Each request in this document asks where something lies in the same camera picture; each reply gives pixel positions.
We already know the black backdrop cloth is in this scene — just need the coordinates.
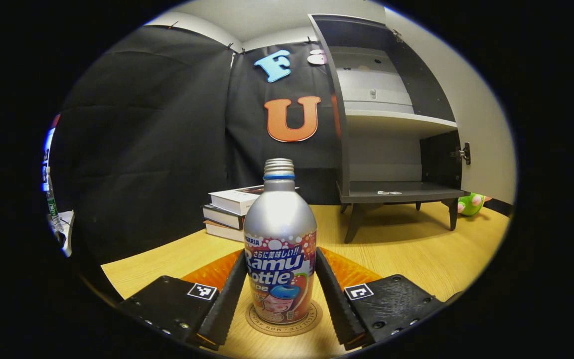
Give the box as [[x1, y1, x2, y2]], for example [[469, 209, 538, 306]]
[[50, 25, 347, 265]]

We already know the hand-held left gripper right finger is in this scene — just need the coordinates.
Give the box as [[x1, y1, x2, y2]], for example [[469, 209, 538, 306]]
[[315, 247, 446, 350]]

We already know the grey cabinet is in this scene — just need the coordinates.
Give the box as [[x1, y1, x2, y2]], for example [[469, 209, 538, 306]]
[[308, 13, 472, 244]]

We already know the white book with photo cover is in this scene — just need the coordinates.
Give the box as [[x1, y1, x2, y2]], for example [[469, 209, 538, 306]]
[[208, 185, 268, 216]]

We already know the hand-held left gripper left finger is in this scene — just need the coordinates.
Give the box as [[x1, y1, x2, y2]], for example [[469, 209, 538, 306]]
[[119, 249, 248, 350]]

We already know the clear plastic water bottle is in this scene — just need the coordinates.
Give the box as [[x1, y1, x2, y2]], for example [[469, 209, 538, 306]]
[[44, 166, 63, 234]]

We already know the round brown coaster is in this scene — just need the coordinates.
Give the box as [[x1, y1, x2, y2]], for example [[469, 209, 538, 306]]
[[245, 298, 323, 337]]

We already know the dark covered book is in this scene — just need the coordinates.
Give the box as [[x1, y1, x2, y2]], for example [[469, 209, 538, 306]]
[[202, 204, 246, 230]]

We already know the pale covered book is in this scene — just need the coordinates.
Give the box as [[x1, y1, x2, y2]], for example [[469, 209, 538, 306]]
[[204, 220, 245, 243]]

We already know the silver aluminium bottle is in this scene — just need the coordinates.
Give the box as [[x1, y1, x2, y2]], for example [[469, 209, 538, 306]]
[[243, 158, 318, 325]]

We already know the white cabinet shelf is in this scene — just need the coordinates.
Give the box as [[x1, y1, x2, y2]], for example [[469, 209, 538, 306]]
[[345, 110, 458, 139]]

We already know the white flat object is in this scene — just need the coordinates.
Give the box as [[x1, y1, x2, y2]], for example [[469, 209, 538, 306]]
[[57, 210, 76, 258]]

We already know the green plush toy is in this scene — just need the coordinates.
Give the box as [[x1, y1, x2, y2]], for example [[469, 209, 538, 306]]
[[457, 193, 492, 217]]

